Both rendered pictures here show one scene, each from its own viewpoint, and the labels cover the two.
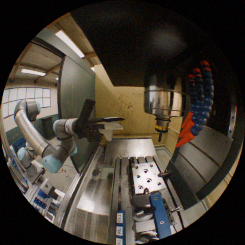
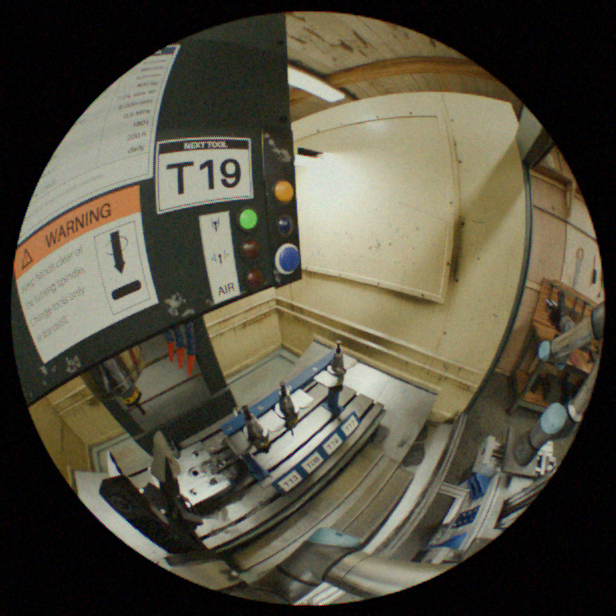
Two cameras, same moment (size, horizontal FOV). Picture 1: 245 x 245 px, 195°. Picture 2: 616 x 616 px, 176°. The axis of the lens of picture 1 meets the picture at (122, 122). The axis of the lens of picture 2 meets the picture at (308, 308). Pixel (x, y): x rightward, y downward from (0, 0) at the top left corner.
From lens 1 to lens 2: 0.32 m
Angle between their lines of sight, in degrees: 120
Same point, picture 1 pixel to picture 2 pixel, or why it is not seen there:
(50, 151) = (322, 554)
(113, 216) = (297, 492)
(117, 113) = not seen: outside the picture
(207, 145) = (147, 350)
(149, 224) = (266, 418)
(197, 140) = not seen: hidden behind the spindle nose
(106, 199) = (284, 534)
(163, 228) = (268, 402)
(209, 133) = not seen: hidden behind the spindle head
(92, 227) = (358, 495)
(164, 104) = (135, 358)
